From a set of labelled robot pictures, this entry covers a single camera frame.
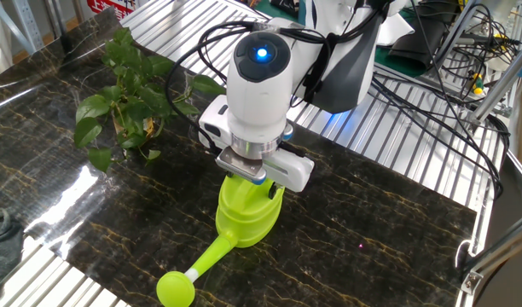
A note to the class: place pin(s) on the slanted aluminium profile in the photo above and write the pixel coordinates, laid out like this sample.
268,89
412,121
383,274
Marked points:
502,83

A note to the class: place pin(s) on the aluminium profile with bracket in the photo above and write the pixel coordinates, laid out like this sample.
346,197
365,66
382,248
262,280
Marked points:
495,256

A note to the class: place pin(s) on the grey perforated shelf upright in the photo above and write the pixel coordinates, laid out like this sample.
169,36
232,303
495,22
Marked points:
28,23

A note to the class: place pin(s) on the lime green watering can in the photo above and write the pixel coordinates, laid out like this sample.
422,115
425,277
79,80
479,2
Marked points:
248,213

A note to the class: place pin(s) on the green leafy potted plant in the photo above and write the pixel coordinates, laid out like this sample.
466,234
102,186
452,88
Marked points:
137,102

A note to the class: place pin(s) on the silver blue-tipped flange bracket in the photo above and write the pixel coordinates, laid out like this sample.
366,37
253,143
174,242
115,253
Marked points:
288,133
239,164

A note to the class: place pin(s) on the grey crumpled cloth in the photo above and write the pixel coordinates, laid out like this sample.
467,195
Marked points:
5,243

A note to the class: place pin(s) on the red white sign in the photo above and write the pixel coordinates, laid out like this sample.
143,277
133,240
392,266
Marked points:
111,6

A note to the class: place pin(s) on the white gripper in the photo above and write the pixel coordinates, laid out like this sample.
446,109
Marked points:
293,170

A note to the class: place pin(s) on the grey metal bar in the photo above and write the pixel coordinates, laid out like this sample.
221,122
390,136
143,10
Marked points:
453,36

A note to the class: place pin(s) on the black marble pattern mat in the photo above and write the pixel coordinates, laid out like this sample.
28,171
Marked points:
350,239

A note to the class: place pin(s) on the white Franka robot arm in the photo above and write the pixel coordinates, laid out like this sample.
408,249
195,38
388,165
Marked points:
256,106

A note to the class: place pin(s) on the dark grey panel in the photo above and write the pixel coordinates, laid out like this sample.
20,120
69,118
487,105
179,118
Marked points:
514,200

